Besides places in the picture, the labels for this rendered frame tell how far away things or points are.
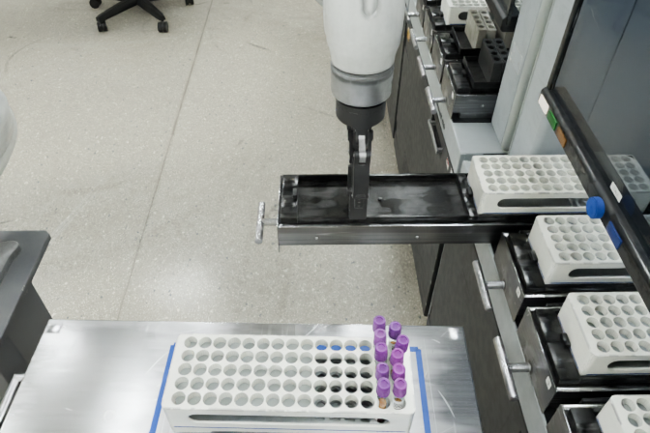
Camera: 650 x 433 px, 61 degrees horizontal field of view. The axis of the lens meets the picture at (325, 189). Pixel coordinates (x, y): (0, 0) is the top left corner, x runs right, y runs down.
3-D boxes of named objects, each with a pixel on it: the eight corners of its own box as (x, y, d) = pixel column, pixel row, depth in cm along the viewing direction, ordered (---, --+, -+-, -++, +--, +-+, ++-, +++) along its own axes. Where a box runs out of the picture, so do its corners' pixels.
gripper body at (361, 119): (389, 109, 79) (385, 159, 85) (383, 77, 85) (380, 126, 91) (337, 110, 79) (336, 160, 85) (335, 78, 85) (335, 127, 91)
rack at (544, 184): (620, 179, 106) (633, 154, 101) (643, 216, 98) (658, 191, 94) (464, 180, 105) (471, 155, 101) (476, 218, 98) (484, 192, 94)
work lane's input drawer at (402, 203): (621, 197, 112) (639, 163, 106) (652, 249, 102) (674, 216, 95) (259, 201, 110) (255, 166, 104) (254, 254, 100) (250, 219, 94)
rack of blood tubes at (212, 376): (403, 362, 75) (408, 337, 71) (410, 436, 68) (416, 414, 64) (186, 358, 76) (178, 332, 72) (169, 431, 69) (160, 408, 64)
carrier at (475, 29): (483, 52, 137) (487, 30, 133) (474, 53, 137) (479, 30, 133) (472, 30, 145) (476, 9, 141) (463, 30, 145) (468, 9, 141)
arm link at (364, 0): (407, 76, 74) (392, 30, 84) (419, -42, 64) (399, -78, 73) (327, 80, 74) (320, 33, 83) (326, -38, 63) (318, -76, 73)
